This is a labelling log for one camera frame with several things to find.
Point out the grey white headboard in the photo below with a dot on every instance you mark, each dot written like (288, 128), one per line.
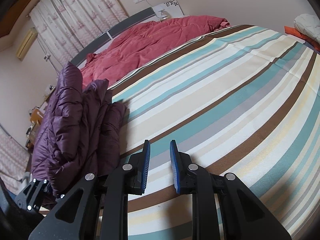
(104, 40)

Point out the striped bed sheet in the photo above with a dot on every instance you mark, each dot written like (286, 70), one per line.
(243, 100)

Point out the white patterned side curtain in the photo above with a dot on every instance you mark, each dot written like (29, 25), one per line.
(13, 163)

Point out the white folded clothes pile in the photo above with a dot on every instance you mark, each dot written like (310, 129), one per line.
(309, 25)

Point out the purple quilted down jacket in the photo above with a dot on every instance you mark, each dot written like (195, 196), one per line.
(79, 134)

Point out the beige wall air conditioner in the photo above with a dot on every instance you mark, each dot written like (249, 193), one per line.
(26, 43)

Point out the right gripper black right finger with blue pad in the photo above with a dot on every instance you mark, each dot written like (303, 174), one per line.
(223, 206)

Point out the wooden wicker chair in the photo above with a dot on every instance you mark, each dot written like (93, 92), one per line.
(37, 115)

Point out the wooden bedside desk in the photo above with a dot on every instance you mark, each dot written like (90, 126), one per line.
(33, 130)

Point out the red quilted comforter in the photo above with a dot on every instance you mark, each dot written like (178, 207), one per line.
(145, 42)

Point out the orange folded cloth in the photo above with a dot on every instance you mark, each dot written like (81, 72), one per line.
(309, 42)

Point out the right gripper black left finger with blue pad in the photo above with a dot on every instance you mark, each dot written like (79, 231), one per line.
(96, 207)

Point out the white patterned window curtain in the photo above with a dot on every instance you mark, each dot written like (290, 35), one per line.
(67, 26)

